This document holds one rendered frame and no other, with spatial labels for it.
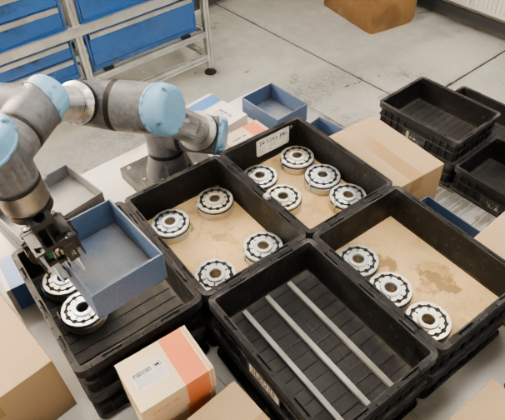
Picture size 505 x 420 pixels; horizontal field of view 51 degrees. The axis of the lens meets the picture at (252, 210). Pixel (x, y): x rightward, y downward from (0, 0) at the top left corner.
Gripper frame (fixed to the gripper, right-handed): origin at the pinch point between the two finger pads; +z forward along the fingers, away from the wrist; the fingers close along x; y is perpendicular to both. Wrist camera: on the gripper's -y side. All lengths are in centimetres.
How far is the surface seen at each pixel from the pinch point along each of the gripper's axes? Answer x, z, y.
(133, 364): 0.4, 19.4, 13.4
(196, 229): 33.9, 32.1, -16.8
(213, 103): 75, 40, -68
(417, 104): 166, 78, -44
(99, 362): -4.6, 18.5, 8.9
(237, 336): 20.1, 20.7, 21.9
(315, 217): 61, 35, 1
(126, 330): 3.7, 29.5, -1.1
